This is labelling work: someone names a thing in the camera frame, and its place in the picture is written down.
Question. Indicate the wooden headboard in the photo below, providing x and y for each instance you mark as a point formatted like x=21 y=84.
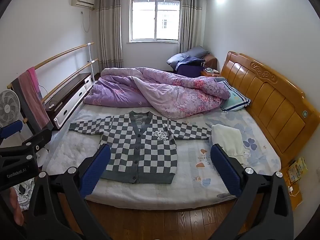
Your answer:
x=270 y=97

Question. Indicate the blue striped pillow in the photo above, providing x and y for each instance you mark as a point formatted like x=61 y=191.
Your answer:
x=235 y=100

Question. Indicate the person's left hand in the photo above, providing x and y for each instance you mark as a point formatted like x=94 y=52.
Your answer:
x=16 y=207

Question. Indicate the wooden nightstand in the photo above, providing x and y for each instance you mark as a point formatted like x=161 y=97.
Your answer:
x=211 y=74

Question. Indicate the white barre stand base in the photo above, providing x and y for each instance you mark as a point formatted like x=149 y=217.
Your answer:
x=43 y=156

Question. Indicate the brown chair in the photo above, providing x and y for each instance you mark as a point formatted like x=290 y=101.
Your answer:
x=210 y=60

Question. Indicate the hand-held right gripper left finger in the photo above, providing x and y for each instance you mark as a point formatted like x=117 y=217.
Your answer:
x=96 y=171

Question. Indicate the white barre post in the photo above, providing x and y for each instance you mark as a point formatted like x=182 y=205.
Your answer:
x=90 y=62

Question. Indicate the white standing fan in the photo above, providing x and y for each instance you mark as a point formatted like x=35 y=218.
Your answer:
x=8 y=107

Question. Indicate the grey white checkered cardigan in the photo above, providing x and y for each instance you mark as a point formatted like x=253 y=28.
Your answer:
x=140 y=150

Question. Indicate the grey striped curtain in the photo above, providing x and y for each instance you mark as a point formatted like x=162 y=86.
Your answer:
x=110 y=30
x=190 y=22

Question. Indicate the wooden barre rail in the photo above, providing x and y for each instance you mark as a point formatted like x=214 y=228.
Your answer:
x=62 y=53
x=75 y=73

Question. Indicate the purple floral quilt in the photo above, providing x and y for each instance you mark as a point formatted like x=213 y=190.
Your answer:
x=112 y=92

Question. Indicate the yellow packets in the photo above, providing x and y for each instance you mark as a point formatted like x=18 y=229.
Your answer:
x=297 y=168

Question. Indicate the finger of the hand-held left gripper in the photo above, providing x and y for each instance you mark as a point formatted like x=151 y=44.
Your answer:
x=11 y=129
x=40 y=137

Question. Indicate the white patterned cloth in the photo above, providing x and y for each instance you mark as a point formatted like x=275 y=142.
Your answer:
x=23 y=192

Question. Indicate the purple bag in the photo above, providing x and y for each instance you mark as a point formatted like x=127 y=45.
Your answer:
x=188 y=70

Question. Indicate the pink towel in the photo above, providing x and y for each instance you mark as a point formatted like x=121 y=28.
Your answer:
x=33 y=97

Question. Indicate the white framed window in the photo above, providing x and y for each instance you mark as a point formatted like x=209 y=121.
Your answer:
x=155 y=17

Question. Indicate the black flat device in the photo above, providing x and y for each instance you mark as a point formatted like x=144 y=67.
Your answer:
x=53 y=105

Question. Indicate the dark white tv cabinet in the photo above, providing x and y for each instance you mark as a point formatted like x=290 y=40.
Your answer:
x=72 y=95

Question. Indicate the white air conditioner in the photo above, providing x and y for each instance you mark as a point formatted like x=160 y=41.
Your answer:
x=82 y=1

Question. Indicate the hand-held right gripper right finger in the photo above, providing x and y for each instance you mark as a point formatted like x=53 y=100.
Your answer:
x=225 y=172

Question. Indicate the grey towel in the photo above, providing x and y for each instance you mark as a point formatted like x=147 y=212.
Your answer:
x=27 y=112

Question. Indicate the white charger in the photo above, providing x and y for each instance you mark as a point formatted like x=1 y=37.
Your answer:
x=292 y=189

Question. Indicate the bed with floral sheet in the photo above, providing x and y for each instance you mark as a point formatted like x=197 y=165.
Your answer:
x=190 y=160

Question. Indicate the white folded garment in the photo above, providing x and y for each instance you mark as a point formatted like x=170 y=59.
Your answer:
x=227 y=135

